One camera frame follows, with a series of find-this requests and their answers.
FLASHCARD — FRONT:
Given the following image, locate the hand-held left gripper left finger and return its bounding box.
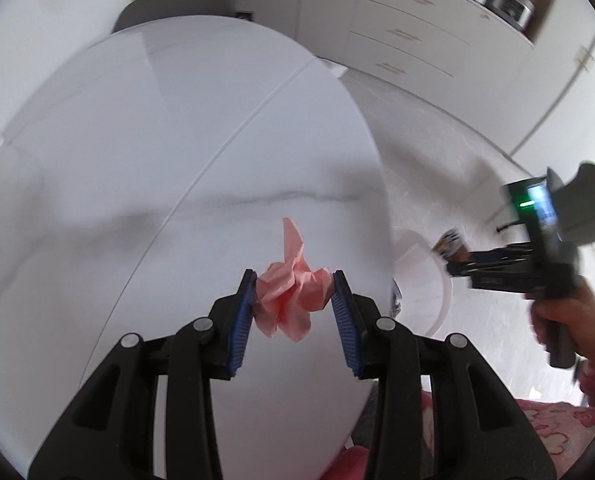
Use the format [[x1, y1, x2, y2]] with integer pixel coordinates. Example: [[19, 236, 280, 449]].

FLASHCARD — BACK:
[[27, 269, 257, 480]]

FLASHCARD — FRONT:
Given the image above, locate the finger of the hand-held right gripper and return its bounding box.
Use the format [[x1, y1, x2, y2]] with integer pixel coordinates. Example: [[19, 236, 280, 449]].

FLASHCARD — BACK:
[[470, 244, 533, 264], [447, 260, 533, 291]]

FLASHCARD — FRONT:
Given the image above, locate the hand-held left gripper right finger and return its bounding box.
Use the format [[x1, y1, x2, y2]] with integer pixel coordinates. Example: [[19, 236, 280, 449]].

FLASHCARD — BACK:
[[331, 270, 558, 480]]

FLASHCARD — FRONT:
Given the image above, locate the striped orange snack wrapper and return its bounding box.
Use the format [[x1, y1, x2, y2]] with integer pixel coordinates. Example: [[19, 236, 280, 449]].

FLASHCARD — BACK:
[[432, 228, 471, 273]]

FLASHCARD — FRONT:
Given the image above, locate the pink paper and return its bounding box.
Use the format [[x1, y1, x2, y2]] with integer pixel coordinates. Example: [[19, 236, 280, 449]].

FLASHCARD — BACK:
[[254, 217, 334, 343]]

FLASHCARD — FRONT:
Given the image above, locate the white trash bin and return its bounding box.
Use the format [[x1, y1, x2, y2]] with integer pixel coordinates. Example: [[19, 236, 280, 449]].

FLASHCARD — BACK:
[[390, 230, 453, 336]]

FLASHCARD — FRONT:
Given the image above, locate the person's right hand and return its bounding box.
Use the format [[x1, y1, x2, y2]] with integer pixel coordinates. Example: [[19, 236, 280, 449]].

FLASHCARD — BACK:
[[530, 280, 595, 361]]

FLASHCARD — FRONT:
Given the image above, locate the red cloth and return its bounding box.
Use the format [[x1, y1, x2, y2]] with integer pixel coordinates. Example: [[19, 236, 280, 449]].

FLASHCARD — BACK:
[[322, 445, 371, 480]]

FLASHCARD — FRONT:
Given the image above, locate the pink printed blanket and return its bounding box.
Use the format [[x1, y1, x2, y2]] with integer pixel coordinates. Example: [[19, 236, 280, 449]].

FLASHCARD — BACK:
[[515, 397, 595, 480]]

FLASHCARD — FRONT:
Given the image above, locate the white drawer cabinet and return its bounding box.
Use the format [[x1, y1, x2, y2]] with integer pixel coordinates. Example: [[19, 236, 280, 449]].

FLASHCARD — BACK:
[[297, 0, 563, 81]]

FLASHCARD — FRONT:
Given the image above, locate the grey chair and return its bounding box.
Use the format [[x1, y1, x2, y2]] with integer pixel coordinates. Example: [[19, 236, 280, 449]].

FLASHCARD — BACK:
[[113, 0, 235, 33]]

